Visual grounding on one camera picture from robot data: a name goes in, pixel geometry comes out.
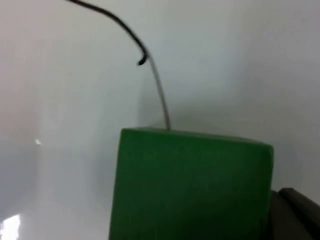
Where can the green cube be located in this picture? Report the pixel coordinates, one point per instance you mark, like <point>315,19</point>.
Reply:
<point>190,187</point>

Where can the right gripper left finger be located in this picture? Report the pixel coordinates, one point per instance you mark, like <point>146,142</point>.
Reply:
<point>281,220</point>

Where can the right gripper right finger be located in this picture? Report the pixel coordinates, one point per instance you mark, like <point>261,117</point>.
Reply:
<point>306,217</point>

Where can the grey-framed whiteboard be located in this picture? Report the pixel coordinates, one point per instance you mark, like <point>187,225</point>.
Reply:
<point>75,105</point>

